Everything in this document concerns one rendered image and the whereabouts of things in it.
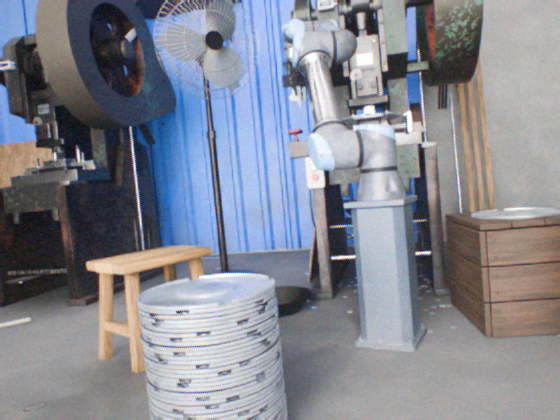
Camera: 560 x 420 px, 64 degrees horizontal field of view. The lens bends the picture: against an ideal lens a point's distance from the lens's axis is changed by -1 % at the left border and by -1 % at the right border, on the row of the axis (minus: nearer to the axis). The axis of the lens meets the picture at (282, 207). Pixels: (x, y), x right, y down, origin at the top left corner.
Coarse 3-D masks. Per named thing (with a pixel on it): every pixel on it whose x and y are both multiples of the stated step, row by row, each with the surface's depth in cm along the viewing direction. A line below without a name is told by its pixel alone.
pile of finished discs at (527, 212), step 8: (512, 208) 167; (520, 208) 165; (528, 208) 164; (536, 208) 162; (544, 208) 159; (552, 208) 156; (472, 216) 156; (480, 216) 156; (488, 216) 154; (496, 216) 152; (504, 216) 150; (512, 216) 148; (520, 216) 146; (528, 216) 139; (536, 216) 141; (544, 216) 139
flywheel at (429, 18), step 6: (426, 6) 238; (432, 6) 212; (426, 12) 239; (432, 12) 215; (426, 18) 240; (432, 18) 238; (426, 24) 241; (432, 24) 238; (426, 30) 243; (432, 30) 237; (432, 36) 237; (432, 42) 236; (432, 48) 234; (432, 54) 231; (432, 60) 229; (432, 66) 231
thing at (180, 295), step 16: (160, 288) 104; (176, 288) 102; (192, 288) 98; (208, 288) 96; (224, 288) 95; (240, 288) 96; (256, 288) 95; (272, 288) 94; (144, 304) 88; (160, 304) 89; (176, 304) 88; (192, 304) 86; (208, 304) 86
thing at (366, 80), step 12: (372, 36) 209; (360, 48) 211; (372, 48) 210; (348, 60) 213; (360, 60) 211; (372, 60) 210; (360, 72) 211; (372, 72) 211; (360, 84) 208; (372, 84) 207; (360, 96) 211; (372, 96) 211
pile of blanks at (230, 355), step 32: (160, 320) 87; (192, 320) 83; (224, 320) 84; (256, 320) 88; (160, 352) 86; (192, 352) 83; (224, 352) 86; (256, 352) 88; (160, 384) 87; (192, 384) 84; (224, 384) 85; (256, 384) 87; (160, 416) 88; (192, 416) 85; (224, 416) 85; (256, 416) 88
